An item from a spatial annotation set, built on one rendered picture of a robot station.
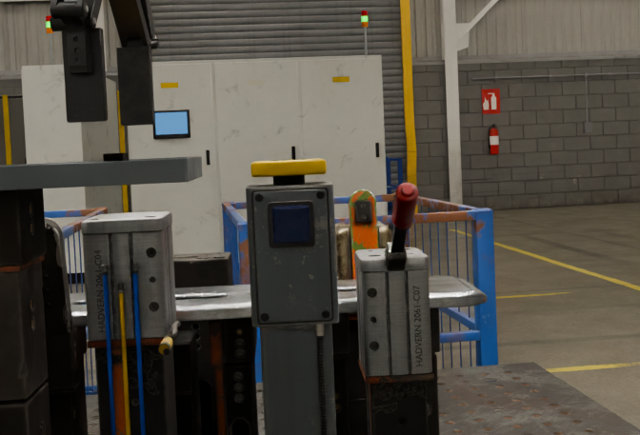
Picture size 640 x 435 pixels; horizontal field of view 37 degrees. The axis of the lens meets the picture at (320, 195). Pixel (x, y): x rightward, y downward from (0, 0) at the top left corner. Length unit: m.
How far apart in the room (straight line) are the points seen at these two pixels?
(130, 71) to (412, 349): 0.38
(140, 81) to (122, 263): 0.18
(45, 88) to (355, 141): 2.89
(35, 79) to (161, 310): 8.18
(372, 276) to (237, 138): 8.06
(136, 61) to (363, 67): 8.29
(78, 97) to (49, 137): 8.29
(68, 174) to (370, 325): 0.35
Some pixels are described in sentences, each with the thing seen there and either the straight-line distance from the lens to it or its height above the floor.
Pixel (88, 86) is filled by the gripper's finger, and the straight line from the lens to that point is 0.75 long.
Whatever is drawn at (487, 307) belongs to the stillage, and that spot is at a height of 0.64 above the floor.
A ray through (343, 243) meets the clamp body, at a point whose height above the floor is 1.04.
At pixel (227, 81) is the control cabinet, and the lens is 8.99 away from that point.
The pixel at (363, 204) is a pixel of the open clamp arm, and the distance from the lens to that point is 1.26.
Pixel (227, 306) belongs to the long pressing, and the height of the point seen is 1.00.
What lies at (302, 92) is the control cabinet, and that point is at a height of 1.67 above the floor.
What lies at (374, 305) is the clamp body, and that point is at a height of 1.01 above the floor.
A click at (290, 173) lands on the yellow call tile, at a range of 0.76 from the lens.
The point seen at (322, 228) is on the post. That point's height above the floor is 1.10.
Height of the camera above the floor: 1.17
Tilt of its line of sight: 3 degrees down
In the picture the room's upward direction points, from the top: 3 degrees counter-clockwise
